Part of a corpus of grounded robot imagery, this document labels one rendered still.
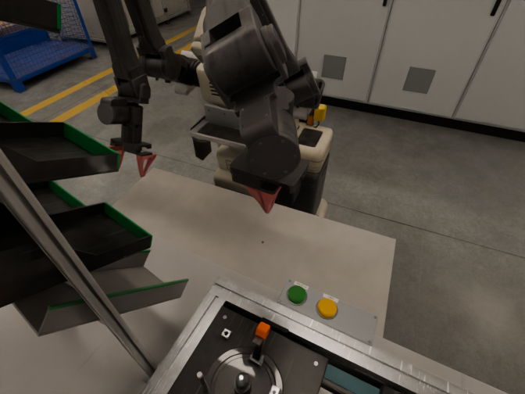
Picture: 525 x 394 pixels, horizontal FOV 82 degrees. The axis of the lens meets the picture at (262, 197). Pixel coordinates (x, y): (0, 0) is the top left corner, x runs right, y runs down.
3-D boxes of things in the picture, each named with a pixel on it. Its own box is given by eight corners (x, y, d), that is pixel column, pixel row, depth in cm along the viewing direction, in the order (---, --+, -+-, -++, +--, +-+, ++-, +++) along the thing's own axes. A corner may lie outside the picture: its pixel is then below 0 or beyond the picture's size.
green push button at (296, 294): (291, 286, 71) (291, 282, 69) (308, 293, 69) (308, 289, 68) (284, 301, 68) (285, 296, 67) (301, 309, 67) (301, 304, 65)
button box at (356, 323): (287, 290, 76) (288, 277, 71) (372, 327, 69) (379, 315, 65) (275, 314, 71) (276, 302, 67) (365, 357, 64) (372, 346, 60)
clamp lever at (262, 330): (254, 350, 56) (261, 320, 53) (263, 355, 56) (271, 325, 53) (244, 365, 53) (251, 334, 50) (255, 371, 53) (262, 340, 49)
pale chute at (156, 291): (141, 266, 70) (149, 248, 70) (180, 298, 65) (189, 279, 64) (-6, 283, 45) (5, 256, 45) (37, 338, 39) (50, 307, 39)
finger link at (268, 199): (273, 229, 48) (274, 184, 42) (233, 214, 50) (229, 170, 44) (289, 202, 53) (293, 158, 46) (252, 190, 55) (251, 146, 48)
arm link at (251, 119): (270, 17, 33) (205, 57, 36) (274, 55, 25) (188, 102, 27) (311, 108, 40) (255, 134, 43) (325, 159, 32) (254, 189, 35)
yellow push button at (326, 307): (320, 299, 68) (321, 295, 67) (337, 306, 67) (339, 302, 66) (314, 314, 66) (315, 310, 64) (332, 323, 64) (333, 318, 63)
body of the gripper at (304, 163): (292, 197, 42) (297, 152, 37) (228, 176, 45) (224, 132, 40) (308, 170, 46) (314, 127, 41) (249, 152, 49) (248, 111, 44)
